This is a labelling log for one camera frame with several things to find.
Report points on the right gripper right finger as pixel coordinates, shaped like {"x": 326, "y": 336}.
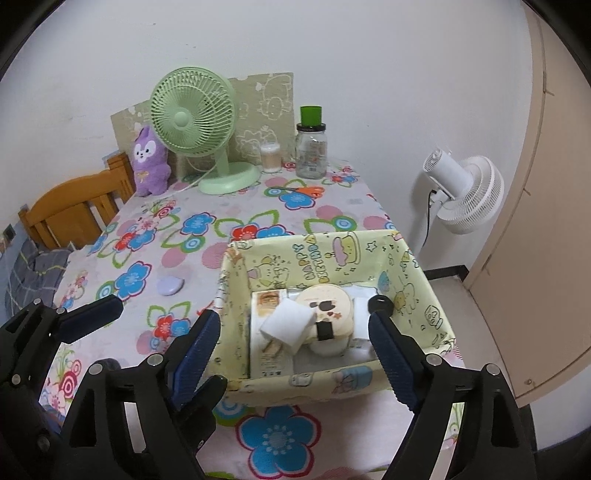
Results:
{"x": 491, "y": 443}

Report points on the floral tablecloth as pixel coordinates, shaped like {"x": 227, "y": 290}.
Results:
{"x": 186, "y": 234}

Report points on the purple plush toy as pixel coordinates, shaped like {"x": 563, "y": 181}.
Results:
{"x": 149, "y": 164}

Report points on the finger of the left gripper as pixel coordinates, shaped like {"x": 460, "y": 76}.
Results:
{"x": 86, "y": 319}

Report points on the green desk fan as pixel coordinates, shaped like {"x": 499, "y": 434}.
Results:
{"x": 193, "y": 112}

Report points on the orange handled scissors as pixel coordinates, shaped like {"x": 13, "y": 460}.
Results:
{"x": 314, "y": 192}

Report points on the white remote with sticker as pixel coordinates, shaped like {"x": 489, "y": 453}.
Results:
{"x": 267, "y": 356}

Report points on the cream round tape measure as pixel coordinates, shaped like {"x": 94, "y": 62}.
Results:
{"x": 329, "y": 335}

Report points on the white 45W power adapter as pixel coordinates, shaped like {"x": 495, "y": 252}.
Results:
{"x": 360, "y": 349}

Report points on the glass jar green lid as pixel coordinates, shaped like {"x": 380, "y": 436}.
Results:
{"x": 311, "y": 144}

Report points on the small white plug charger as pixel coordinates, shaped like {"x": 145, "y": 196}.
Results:
{"x": 289, "y": 324}

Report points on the grey plaid bedding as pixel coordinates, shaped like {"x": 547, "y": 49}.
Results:
{"x": 36, "y": 274}

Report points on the white standing fan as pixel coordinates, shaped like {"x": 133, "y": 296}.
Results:
{"x": 466, "y": 194}

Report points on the yellow cartoon fabric storage box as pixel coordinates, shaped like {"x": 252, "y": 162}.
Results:
{"x": 369, "y": 258}

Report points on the clear cotton swab container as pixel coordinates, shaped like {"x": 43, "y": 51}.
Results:
{"x": 270, "y": 157}

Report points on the beige cartoon placemat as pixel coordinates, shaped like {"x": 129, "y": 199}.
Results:
{"x": 265, "y": 115}

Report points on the lavender oval case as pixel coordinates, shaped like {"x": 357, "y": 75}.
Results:
{"x": 169, "y": 285}

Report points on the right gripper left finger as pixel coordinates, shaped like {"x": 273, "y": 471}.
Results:
{"x": 146, "y": 421}

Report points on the beige wooden door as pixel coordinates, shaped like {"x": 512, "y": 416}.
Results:
{"x": 532, "y": 280}

